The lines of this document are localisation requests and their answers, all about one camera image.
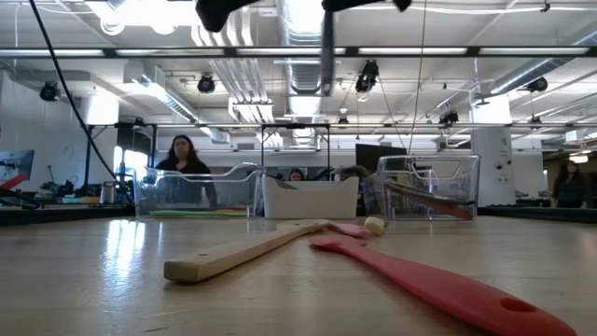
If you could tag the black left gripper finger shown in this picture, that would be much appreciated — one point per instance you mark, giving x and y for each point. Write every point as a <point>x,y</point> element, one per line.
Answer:
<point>217,14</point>

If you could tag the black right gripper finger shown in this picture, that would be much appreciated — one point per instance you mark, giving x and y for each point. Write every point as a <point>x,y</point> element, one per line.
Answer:
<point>338,4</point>

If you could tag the grey silicone spoon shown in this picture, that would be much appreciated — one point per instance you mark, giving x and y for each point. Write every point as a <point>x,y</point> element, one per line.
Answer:
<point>327,56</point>

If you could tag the red slotted spoon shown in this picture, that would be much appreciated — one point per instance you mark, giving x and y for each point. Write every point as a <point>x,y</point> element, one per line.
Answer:
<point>462,214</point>

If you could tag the red silicone spatula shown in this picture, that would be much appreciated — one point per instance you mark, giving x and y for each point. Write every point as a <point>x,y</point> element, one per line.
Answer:
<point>443,284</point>

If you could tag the black ceiling spotlight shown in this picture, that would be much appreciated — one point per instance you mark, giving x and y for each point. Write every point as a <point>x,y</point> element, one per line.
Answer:
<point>448,116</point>
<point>206,84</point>
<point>367,77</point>
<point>537,84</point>
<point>49,91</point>

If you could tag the person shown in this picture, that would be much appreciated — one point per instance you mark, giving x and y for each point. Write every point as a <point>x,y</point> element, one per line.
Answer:
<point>184,158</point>
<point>297,175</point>
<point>569,186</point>

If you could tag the black background monitor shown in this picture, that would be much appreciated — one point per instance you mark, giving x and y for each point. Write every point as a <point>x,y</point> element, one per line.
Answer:
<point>373,156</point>

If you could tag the clear plastic bin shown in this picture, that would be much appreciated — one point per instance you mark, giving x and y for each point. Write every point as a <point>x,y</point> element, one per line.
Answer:
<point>462,186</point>
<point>242,186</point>

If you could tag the white plastic bin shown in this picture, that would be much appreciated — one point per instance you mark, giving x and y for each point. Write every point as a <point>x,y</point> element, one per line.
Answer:
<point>310,203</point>

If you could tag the pink silicone spatula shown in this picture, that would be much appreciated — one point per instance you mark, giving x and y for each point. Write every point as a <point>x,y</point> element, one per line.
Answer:
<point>350,229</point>

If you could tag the background black frame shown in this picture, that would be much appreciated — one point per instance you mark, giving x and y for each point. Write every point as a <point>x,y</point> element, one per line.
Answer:
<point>186,125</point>

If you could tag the blue wall screen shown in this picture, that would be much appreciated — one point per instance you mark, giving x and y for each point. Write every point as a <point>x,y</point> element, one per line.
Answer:
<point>21,161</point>

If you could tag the black rig frame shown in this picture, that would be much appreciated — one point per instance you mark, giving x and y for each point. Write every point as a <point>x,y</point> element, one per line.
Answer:
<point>536,214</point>

